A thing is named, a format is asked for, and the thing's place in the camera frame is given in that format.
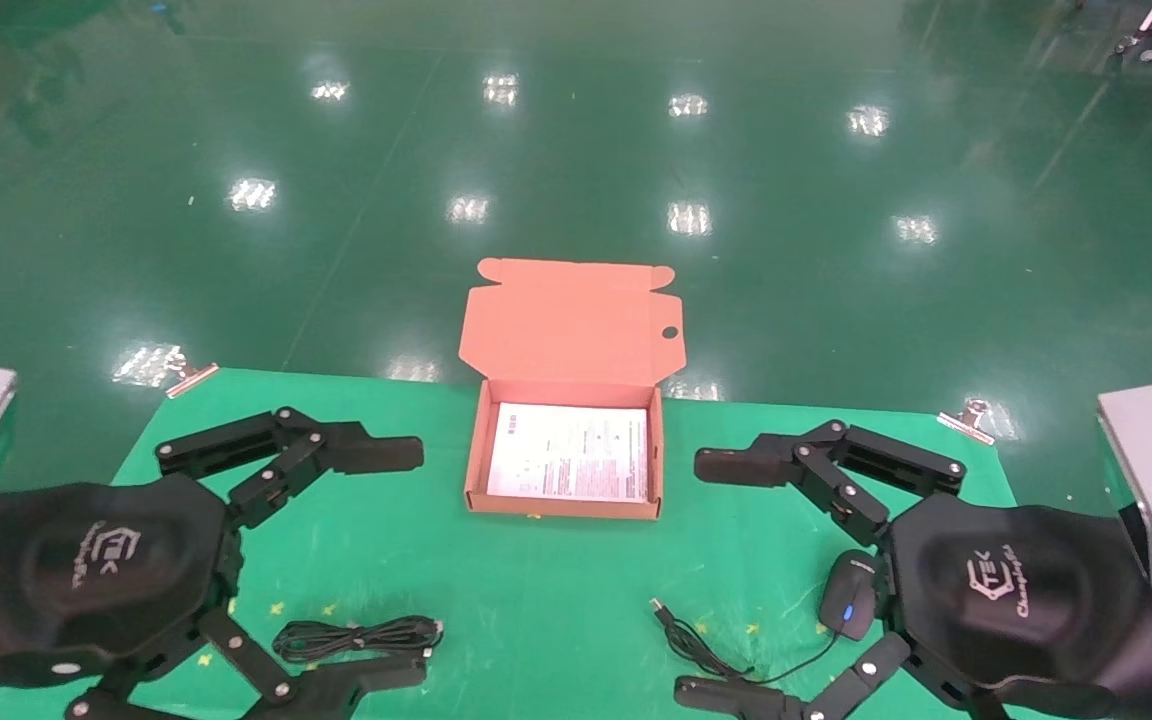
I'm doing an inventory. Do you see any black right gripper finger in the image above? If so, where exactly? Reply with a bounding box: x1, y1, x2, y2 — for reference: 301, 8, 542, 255
674, 635, 977, 720

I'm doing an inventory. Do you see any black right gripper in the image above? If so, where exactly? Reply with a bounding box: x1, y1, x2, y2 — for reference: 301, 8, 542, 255
694, 420, 1152, 720

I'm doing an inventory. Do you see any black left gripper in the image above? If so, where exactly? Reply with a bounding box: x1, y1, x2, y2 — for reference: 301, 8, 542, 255
0, 408, 429, 720

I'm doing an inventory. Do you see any black data cable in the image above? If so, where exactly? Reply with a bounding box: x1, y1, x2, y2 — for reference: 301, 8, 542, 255
273, 615, 445, 664

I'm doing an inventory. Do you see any black wired mouse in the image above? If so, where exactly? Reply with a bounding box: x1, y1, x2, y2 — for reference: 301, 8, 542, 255
649, 548, 883, 687

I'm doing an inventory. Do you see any orange cardboard box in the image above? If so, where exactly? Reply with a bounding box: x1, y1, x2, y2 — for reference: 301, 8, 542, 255
459, 257, 687, 521

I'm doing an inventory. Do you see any metal binder clip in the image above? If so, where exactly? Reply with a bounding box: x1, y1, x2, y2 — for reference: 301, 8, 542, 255
165, 360, 221, 400
937, 398, 998, 447

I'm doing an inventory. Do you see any green table cloth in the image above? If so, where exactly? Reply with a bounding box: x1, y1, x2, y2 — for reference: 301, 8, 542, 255
0, 368, 1107, 720

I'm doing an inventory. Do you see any white printed paper leaflet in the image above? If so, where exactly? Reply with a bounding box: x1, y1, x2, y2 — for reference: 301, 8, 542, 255
486, 402, 650, 503

